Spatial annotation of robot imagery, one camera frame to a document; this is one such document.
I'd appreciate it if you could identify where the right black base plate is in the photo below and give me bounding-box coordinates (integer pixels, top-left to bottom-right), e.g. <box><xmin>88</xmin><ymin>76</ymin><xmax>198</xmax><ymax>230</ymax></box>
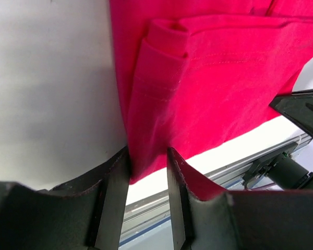
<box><xmin>243</xmin><ymin>142</ymin><xmax>298</xmax><ymax>189</ymax></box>

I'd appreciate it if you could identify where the crimson red t shirt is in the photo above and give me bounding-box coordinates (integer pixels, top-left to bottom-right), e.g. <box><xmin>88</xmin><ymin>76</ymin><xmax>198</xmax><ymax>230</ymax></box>
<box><xmin>109</xmin><ymin>1</ymin><xmax>313</xmax><ymax>183</ymax></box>

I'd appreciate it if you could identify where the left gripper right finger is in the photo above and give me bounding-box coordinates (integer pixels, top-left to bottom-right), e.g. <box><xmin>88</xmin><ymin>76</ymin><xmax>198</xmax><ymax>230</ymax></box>
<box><xmin>167</xmin><ymin>147</ymin><xmax>313</xmax><ymax>249</ymax></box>

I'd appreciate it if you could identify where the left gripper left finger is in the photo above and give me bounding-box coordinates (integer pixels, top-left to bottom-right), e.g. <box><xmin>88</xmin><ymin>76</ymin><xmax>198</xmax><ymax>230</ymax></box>
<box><xmin>0</xmin><ymin>148</ymin><xmax>130</xmax><ymax>249</ymax></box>

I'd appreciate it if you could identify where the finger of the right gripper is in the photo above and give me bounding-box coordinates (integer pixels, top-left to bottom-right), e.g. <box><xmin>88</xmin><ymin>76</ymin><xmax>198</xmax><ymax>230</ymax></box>
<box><xmin>269</xmin><ymin>89</ymin><xmax>313</xmax><ymax>138</ymax></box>

